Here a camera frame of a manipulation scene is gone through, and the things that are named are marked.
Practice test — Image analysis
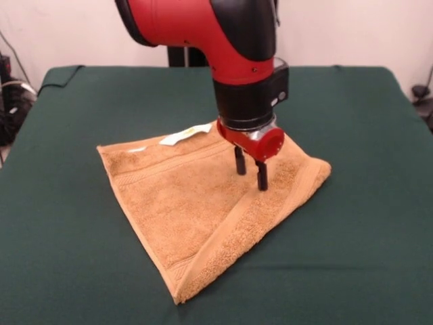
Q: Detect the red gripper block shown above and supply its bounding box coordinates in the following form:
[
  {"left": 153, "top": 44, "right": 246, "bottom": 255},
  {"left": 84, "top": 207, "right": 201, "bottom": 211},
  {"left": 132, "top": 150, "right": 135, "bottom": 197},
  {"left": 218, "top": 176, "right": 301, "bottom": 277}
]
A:
[{"left": 216, "top": 116, "right": 286, "bottom": 192}]

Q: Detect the tan terry towel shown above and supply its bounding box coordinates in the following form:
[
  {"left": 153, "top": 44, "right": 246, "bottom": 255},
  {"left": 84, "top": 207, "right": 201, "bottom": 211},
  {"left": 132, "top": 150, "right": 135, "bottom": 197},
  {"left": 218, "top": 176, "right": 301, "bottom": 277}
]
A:
[{"left": 96, "top": 120, "right": 332, "bottom": 305}]

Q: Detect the dark green table cloth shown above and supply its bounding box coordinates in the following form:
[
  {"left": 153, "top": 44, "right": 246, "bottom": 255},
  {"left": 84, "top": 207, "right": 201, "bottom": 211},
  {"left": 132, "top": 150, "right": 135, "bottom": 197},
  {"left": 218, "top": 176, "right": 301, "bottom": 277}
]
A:
[{"left": 0, "top": 65, "right": 433, "bottom": 325}]

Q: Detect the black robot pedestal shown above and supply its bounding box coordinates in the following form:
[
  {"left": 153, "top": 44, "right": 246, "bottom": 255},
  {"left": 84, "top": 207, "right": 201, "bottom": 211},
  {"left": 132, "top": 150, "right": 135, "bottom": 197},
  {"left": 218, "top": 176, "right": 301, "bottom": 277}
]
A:
[{"left": 167, "top": 45, "right": 209, "bottom": 68}]

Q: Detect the dark cable clump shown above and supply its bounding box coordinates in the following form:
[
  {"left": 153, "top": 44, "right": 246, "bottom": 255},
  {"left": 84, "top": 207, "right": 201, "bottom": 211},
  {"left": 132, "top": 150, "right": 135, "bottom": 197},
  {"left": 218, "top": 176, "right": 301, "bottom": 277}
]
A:
[{"left": 411, "top": 84, "right": 433, "bottom": 133}]

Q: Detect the black and white cable bundle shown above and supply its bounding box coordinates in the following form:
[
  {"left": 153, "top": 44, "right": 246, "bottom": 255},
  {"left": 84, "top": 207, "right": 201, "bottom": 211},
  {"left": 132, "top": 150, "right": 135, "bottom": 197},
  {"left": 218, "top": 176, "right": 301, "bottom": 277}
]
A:
[{"left": 0, "top": 30, "right": 39, "bottom": 146}]

